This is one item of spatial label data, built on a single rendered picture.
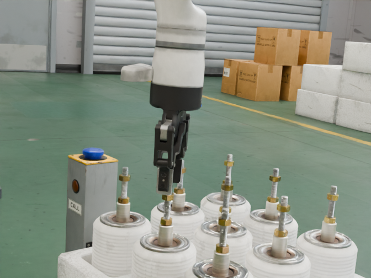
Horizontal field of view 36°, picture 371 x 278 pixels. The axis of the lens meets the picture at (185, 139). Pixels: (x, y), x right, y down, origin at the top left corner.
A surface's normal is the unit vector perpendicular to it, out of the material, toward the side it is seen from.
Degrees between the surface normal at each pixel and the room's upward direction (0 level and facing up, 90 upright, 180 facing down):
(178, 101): 90
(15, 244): 0
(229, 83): 89
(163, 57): 81
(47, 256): 0
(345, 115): 90
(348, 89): 90
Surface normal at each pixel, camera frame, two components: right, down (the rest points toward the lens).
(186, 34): 0.25, 0.21
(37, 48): 0.47, 0.20
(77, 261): 0.07, -0.98
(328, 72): -0.86, 0.04
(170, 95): -0.22, 0.17
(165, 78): -0.43, 0.15
